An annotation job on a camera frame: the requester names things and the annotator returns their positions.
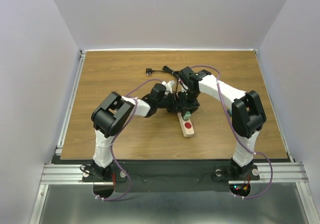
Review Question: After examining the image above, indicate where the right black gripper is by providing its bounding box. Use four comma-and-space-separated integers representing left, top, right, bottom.
176, 88, 200, 117

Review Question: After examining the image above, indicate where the green plug adapter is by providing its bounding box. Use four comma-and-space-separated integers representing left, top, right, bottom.
182, 110, 191, 121

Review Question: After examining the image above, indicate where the white power strip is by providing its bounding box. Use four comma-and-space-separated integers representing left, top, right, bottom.
177, 113, 195, 138

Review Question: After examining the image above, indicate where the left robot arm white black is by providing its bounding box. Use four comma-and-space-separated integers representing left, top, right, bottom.
87, 80, 175, 181

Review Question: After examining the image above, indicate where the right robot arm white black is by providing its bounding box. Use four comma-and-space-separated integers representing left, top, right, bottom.
178, 66, 267, 179

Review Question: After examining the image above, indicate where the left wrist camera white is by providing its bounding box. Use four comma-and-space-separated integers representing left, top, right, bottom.
162, 80, 176, 93

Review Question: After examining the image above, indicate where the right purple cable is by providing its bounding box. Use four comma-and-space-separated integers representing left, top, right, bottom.
189, 64, 274, 200

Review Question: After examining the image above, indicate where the black power cord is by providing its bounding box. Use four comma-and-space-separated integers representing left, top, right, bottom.
152, 65, 183, 92

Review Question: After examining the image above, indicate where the black wall plug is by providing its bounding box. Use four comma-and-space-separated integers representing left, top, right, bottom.
145, 68, 154, 76

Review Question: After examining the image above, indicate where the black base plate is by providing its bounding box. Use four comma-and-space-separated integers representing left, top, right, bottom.
80, 159, 260, 194

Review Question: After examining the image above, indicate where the aluminium frame rail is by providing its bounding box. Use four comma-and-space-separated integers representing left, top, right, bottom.
40, 164, 83, 185

